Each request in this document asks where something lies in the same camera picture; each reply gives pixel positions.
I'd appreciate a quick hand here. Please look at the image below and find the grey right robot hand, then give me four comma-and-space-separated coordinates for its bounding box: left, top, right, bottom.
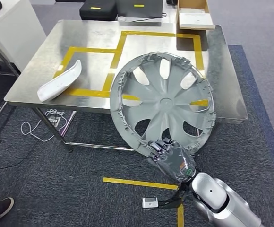
147, 138, 196, 184

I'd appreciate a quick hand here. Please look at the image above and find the grey plastic wheel hubcap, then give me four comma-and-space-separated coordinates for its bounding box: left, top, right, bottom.
109, 52, 217, 157

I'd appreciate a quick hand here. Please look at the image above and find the white curved plastic part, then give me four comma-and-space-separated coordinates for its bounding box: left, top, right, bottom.
37, 59, 82, 103

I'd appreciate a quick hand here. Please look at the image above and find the stainless steel workbench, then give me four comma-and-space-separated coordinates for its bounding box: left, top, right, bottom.
4, 19, 248, 154

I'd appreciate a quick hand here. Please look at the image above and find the yellow floor tape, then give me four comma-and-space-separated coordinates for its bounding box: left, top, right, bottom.
103, 177, 185, 227

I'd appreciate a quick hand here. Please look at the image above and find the white foam slab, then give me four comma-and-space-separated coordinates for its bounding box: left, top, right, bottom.
179, 12, 215, 30

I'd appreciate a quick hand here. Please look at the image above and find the small yellow tape rectangle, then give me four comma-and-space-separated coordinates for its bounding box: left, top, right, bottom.
53, 47, 122, 98

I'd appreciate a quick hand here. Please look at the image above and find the grey case with yellow label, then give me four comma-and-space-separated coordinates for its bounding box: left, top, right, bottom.
115, 0, 164, 18

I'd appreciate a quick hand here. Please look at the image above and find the cardboard box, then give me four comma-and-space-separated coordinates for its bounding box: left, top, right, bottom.
176, 0, 216, 30

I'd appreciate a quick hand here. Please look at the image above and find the floor power strip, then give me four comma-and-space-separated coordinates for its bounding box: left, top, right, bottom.
48, 116, 61, 128

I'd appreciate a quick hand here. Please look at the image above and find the black case with yellow label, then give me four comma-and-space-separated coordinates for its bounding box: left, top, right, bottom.
79, 0, 118, 22

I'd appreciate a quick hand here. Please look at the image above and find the person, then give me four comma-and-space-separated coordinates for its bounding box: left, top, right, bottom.
0, 197, 14, 227

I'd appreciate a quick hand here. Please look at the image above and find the stainless steel table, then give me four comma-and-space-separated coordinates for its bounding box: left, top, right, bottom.
0, 18, 20, 134

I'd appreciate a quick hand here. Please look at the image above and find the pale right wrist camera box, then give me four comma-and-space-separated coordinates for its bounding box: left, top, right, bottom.
142, 197, 158, 209

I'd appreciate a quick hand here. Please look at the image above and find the white floor cable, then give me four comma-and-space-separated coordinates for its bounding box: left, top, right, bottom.
20, 108, 68, 142

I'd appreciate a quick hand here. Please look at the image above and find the black floor cable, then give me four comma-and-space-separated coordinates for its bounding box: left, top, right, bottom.
0, 134, 45, 174

